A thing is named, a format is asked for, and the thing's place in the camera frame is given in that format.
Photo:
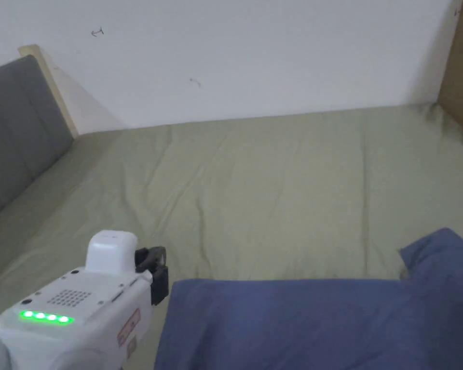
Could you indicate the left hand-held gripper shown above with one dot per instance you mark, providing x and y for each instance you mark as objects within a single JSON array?
[{"x": 81, "y": 308}]

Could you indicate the bed with pale green sheet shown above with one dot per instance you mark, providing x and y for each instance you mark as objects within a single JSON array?
[{"x": 277, "y": 181}]

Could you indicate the dark blue shirt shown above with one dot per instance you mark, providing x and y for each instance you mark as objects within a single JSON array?
[{"x": 301, "y": 327}]

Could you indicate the grey padded headboard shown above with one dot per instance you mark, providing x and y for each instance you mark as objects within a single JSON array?
[{"x": 15, "y": 127}]

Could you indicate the brown cardboard carton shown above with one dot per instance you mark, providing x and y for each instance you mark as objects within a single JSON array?
[{"x": 461, "y": 65}]

